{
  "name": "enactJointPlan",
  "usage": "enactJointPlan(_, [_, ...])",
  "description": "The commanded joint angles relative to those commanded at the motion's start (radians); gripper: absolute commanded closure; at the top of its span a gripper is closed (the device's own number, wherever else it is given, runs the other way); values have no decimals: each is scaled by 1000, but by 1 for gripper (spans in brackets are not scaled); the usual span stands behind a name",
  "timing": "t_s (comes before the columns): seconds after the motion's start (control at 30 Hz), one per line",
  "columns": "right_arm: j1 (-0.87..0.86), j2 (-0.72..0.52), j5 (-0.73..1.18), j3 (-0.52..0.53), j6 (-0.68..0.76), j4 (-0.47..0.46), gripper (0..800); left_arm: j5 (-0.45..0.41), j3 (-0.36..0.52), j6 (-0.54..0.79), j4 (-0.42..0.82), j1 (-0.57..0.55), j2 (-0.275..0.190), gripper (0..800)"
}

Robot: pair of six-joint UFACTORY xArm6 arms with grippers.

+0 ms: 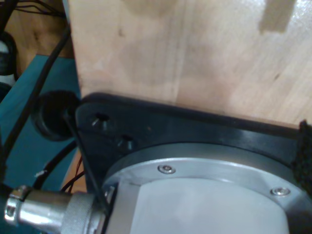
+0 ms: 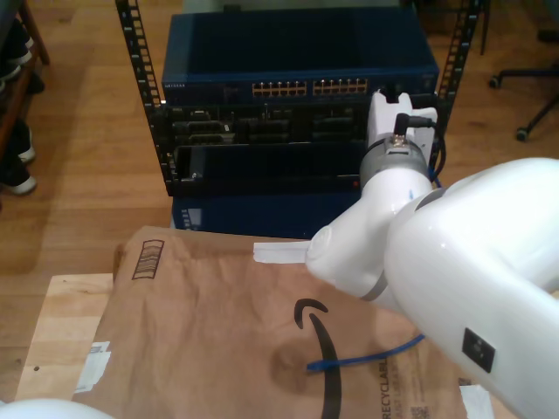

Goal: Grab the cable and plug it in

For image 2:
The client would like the white tape patch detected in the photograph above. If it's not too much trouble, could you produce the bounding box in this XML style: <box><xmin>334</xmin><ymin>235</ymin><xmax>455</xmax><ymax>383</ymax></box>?
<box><xmin>459</xmin><ymin>379</ymin><xmax>495</xmax><ymax>419</ymax></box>

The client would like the dark furniture leg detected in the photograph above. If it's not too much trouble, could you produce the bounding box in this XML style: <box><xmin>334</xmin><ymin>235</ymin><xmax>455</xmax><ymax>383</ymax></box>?
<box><xmin>478</xmin><ymin>0</ymin><xmax>491</xmax><ymax>57</ymax></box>

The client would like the black office chair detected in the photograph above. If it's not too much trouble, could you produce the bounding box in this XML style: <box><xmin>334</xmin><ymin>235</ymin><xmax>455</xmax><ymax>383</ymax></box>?
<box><xmin>487</xmin><ymin>28</ymin><xmax>559</xmax><ymax>143</ymax></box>

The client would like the wooden shoe rack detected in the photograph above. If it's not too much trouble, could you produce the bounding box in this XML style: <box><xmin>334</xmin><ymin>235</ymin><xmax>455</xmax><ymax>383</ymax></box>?
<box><xmin>0</xmin><ymin>0</ymin><xmax>52</xmax><ymax>149</ymax></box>

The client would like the blue network switch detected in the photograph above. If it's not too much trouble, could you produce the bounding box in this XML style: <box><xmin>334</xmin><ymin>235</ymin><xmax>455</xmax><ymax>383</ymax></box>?
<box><xmin>161</xmin><ymin>10</ymin><xmax>440</xmax><ymax>106</ymax></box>

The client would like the black server rack frame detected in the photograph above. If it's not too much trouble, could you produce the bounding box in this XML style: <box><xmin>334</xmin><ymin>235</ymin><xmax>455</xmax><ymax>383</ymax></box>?
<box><xmin>115</xmin><ymin>0</ymin><xmax>481</xmax><ymax>197</ymax></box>

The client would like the black camera cable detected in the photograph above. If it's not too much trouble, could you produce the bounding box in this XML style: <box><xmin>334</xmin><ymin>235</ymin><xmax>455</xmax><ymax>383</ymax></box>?
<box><xmin>392</xmin><ymin>112</ymin><xmax>449</xmax><ymax>178</ymax></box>

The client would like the black rack server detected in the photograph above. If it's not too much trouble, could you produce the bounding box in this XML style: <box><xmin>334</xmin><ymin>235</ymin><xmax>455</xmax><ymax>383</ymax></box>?
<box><xmin>163</xmin><ymin>102</ymin><xmax>438</xmax><ymax>146</ymax></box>

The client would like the blue network cable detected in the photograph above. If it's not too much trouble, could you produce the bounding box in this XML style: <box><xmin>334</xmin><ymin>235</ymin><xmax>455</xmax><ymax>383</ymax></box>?
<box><xmin>307</xmin><ymin>169</ymin><xmax>443</xmax><ymax>373</ymax></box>

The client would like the dark shoe white sole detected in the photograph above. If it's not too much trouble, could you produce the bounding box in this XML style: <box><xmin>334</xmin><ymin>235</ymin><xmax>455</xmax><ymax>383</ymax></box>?
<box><xmin>0</xmin><ymin>156</ymin><xmax>38</xmax><ymax>196</ymax></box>
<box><xmin>9</xmin><ymin>120</ymin><xmax>37</xmax><ymax>165</ymax></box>
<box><xmin>0</xmin><ymin>17</ymin><xmax>36</xmax><ymax>82</ymax></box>

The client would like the blue cabinet base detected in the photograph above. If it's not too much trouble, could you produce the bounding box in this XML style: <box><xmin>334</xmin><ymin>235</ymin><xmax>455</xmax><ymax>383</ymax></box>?
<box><xmin>169</xmin><ymin>191</ymin><xmax>364</xmax><ymax>241</ymax></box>

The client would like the brown paper mailer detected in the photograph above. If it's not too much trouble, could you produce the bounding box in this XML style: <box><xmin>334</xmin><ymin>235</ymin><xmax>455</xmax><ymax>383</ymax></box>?
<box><xmin>72</xmin><ymin>224</ymin><xmax>495</xmax><ymax>419</ymax></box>

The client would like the white tape strip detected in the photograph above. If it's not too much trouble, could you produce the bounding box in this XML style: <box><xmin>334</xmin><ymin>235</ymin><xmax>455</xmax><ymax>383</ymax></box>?
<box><xmin>252</xmin><ymin>240</ymin><xmax>313</xmax><ymax>265</ymax></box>

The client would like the white label patch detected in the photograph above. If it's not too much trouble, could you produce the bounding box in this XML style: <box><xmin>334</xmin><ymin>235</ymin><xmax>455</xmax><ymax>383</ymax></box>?
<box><xmin>73</xmin><ymin>340</ymin><xmax>113</xmax><ymax>394</ymax></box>

